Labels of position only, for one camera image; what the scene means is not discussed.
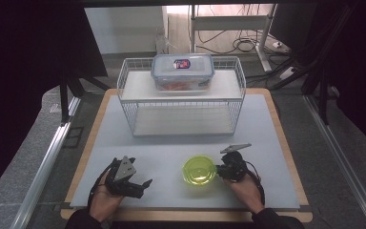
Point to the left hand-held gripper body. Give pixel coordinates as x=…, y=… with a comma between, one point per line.
x=120, y=186

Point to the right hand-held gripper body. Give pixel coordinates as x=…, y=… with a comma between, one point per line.
x=236, y=168

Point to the green round lidded container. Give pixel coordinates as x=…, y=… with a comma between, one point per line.
x=199, y=170

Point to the clear rectangular lidded food container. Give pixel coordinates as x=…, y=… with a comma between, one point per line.
x=182, y=74

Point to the person's left hand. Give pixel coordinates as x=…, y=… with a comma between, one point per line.
x=103, y=203

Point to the pale blue table mat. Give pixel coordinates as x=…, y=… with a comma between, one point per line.
x=171, y=149

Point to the black metal stand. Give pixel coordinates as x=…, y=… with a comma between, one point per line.
x=65, y=95
x=323, y=95

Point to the white power strip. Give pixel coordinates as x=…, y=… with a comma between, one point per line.
x=287, y=73

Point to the black curtain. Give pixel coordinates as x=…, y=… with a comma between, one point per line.
x=359, y=63
x=28, y=63

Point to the aluminium rail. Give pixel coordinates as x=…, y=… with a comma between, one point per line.
x=343, y=159
x=44, y=168

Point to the white desk frame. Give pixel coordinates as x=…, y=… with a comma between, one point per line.
x=228, y=22

